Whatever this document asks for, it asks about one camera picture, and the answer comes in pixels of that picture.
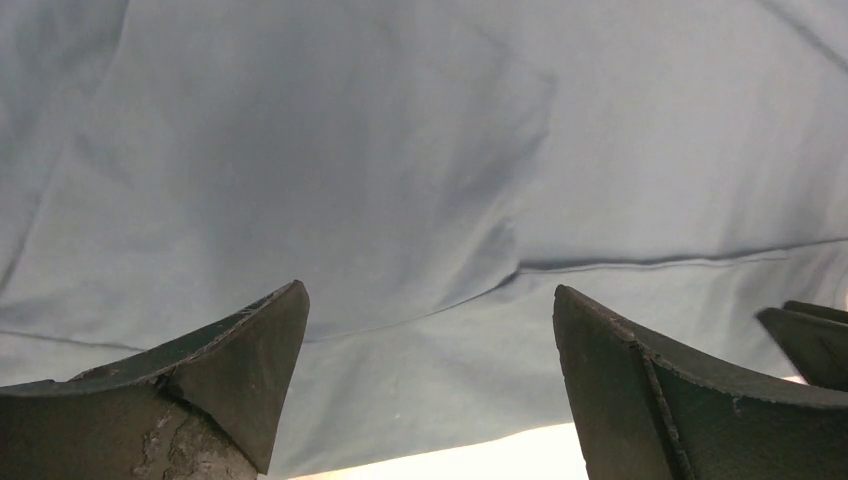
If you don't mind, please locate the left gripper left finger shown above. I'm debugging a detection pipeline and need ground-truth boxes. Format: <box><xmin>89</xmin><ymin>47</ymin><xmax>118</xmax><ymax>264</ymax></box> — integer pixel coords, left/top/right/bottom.
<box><xmin>1</xmin><ymin>281</ymin><xmax>310</xmax><ymax>479</ymax></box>

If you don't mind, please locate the blue-grey t shirt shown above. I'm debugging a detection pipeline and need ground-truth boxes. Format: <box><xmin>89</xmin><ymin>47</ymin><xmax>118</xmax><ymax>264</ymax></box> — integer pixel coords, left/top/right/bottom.
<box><xmin>1</xmin><ymin>1</ymin><xmax>847</xmax><ymax>479</ymax></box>

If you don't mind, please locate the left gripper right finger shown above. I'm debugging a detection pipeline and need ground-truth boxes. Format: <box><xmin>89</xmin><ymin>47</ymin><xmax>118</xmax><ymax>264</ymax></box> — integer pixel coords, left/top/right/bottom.
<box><xmin>553</xmin><ymin>286</ymin><xmax>847</xmax><ymax>479</ymax></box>

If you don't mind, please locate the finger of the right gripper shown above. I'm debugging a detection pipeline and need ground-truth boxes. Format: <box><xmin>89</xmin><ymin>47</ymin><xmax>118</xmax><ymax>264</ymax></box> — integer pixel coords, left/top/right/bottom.
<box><xmin>783</xmin><ymin>300</ymin><xmax>848</xmax><ymax>325</ymax></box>
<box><xmin>756</xmin><ymin>307</ymin><xmax>847</xmax><ymax>391</ymax></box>

